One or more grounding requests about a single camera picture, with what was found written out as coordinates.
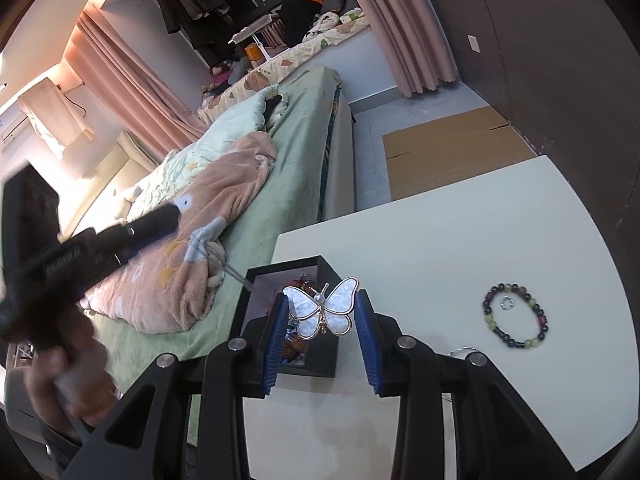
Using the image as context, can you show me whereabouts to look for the white low table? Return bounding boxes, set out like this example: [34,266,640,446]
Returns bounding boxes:
[245,156,639,479]

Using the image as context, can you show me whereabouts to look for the white wall socket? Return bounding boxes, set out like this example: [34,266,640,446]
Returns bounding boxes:
[468,35,480,53]

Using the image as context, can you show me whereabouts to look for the pink duck blanket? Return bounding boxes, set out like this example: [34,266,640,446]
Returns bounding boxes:
[81,132,277,334]

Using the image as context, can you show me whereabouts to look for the light green quilt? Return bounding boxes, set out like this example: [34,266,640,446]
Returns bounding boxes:
[114,84,288,222]

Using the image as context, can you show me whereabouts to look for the pink right curtain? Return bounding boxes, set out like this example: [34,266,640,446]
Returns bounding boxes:
[357,0,458,98]

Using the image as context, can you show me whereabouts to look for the beige headboard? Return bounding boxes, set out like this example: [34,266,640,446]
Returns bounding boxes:
[72,129,158,223]

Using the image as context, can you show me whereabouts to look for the green black bead bracelet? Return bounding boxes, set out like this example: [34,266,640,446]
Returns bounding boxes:
[482,282,550,351]

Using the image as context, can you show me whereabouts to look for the white folding lap desk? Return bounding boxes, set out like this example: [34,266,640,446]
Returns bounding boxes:
[229,13,288,66]

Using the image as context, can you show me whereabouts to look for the white butterfly brooch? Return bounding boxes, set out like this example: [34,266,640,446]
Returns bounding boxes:
[282,278,359,340]

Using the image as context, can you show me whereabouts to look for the dark hanging clothes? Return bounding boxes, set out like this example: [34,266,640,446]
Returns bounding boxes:
[156,0,233,65]

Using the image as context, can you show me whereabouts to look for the black jewelry box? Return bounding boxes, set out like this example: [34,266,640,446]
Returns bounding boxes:
[226,254,342,380]

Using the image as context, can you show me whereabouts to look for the left hand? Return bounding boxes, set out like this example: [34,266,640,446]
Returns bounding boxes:
[24,308,118,440]

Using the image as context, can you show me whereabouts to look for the pink curtain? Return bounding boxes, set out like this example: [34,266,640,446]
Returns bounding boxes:
[357,0,458,98]
[64,6,207,158]

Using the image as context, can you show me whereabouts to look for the pink left curtain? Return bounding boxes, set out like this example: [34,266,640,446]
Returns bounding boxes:
[64,6,207,158]

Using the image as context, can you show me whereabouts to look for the plush toys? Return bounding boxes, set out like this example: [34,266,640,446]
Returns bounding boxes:
[201,56,252,96]

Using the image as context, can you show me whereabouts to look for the green bed sheet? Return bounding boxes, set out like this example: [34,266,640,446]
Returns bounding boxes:
[93,66,342,391]

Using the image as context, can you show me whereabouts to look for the patterned window seat cushion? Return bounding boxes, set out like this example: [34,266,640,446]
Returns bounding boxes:
[196,8,370,126]

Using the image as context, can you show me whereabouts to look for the brown beaded bracelet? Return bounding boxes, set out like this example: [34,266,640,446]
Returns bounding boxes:
[280,328,309,366]

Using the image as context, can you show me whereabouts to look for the black bag on seat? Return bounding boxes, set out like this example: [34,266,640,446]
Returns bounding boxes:
[278,0,322,48]

